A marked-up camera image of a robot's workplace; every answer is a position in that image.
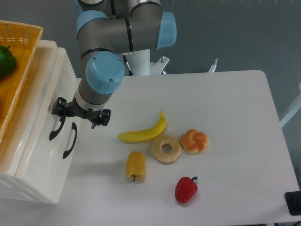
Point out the white frame leg at right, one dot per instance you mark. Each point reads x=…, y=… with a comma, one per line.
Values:
x=292, y=109

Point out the green bell pepper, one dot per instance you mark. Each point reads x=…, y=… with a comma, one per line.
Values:
x=7, y=61

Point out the plain bagel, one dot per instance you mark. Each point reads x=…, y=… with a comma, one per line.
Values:
x=166, y=149

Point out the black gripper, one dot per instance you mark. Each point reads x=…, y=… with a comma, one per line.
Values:
x=94, y=113

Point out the yellow bell pepper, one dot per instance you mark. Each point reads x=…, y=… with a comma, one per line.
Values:
x=135, y=167

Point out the white plastic drawer cabinet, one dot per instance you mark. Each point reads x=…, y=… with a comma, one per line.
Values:
x=14, y=141

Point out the red bell pepper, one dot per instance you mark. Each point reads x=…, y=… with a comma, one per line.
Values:
x=185, y=189

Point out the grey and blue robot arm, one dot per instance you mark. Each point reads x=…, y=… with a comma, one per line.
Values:
x=106, y=29

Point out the orange woven basket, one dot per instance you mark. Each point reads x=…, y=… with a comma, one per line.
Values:
x=18, y=43

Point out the black device at table edge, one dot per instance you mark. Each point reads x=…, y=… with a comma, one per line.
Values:
x=293, y=201

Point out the knotted bread roll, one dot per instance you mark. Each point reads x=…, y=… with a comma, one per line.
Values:
x=194, y=142

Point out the yellow banana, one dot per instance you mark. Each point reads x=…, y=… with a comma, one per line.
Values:
x=138, y=136

